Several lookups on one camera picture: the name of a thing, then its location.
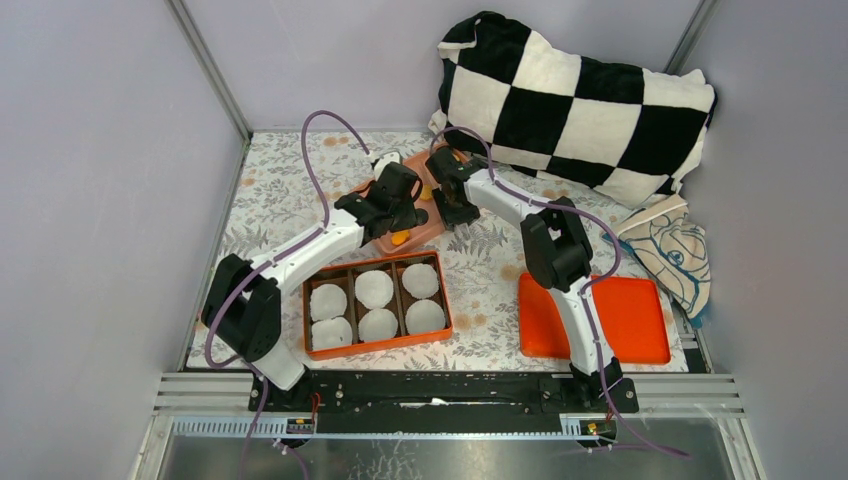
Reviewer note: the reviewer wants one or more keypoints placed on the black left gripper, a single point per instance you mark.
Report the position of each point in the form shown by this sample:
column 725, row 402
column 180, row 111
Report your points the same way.
column 409, row 219

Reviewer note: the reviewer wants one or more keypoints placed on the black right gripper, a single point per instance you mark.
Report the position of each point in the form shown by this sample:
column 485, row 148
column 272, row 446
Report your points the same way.
column 450, row 220

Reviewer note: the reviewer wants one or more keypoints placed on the pink cookie tray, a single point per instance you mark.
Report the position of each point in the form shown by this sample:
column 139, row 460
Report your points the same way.
column 419, row 235

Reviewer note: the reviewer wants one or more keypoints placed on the orange cookie box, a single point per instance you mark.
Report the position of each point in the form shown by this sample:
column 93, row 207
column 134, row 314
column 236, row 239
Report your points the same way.
column 345, row 275

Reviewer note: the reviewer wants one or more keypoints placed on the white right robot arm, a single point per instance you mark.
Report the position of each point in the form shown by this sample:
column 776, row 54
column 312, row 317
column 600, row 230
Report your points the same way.
column 556, row 248

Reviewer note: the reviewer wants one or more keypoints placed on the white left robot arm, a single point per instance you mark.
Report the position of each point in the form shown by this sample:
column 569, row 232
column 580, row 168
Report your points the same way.
column 244, row 304

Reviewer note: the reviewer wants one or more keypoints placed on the orange fish cookie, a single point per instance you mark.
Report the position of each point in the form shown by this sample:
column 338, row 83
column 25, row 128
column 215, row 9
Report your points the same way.
column 399, row 238

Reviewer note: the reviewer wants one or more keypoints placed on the yellow round biscuit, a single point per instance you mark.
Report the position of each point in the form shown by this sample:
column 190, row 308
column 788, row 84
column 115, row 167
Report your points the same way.
column 426, row 193

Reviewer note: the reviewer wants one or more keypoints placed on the white paper cup liner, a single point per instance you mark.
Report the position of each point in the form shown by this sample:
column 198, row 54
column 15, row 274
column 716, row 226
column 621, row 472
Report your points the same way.
column 374, row 289
column 420, row 280
column 424, row 316
column 327, row 301
column 378, row 325
column 331, row 333

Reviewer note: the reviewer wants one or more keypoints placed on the black white checkered pillow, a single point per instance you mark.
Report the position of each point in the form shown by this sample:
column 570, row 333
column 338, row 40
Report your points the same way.
column 627, row 132

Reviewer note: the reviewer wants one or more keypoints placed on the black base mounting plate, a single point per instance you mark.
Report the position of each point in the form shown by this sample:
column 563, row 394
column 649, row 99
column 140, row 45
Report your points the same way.
column 441, row 402

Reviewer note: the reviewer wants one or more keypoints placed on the orange box lid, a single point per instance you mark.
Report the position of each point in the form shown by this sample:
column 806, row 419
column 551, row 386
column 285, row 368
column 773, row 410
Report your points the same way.
column 629, row 310

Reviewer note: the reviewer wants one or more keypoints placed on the beige blue printed cloth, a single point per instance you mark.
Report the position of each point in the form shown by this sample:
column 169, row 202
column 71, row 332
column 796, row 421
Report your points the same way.
column 672, row 249

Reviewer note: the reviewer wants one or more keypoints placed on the aluminium frame rail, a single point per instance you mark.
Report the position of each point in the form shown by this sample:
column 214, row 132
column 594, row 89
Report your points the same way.
column 216, row 404

